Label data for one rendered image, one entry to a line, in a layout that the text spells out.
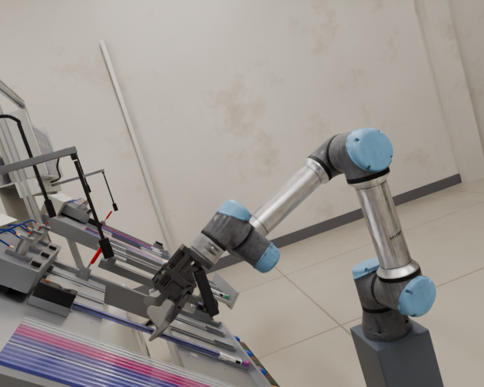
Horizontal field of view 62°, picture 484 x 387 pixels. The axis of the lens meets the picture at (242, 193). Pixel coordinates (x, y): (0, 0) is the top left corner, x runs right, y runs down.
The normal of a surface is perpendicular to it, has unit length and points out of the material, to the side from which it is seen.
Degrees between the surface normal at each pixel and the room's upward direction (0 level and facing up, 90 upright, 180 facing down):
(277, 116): 90
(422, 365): 90
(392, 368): 90
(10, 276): 90
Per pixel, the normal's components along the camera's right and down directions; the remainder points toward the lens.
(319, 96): 0.18, 0.06
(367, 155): 0.29, -0.12
